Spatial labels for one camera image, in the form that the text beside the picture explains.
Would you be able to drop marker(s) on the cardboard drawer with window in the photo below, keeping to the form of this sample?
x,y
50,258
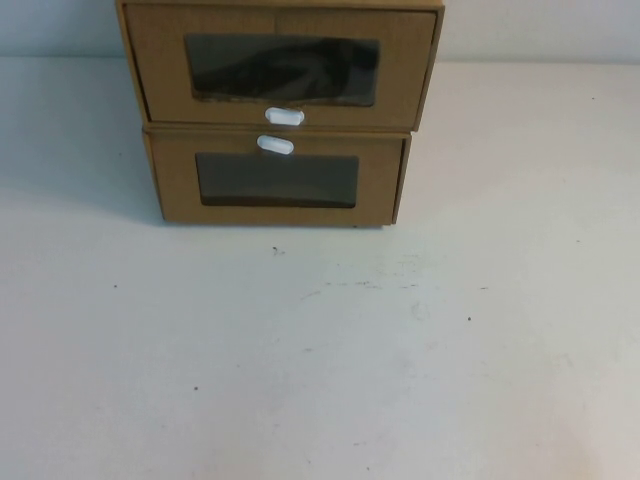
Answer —
x,y
175,210
160,100

